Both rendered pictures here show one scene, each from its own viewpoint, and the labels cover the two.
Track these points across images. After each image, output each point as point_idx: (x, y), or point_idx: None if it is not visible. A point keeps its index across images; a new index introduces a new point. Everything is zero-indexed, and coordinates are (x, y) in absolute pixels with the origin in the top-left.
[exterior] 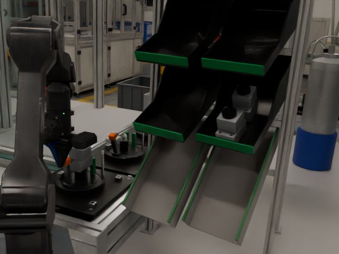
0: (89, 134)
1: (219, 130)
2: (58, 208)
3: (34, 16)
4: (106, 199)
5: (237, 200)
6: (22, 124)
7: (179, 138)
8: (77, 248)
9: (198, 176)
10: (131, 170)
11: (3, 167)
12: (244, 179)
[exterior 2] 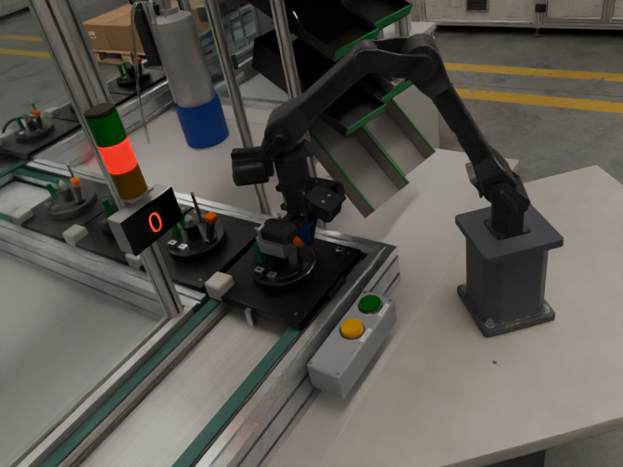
0: (320, 180)
1: (392, 82)
2: (343, 278)
3: (370, 46)
4: (326, 244)
5: (393, 137)
6: (476, 128)
7: (384, 108)
8: (387, 277)
9: None
10: (249, 232)
11: (137, 403)
12: (379, 120)
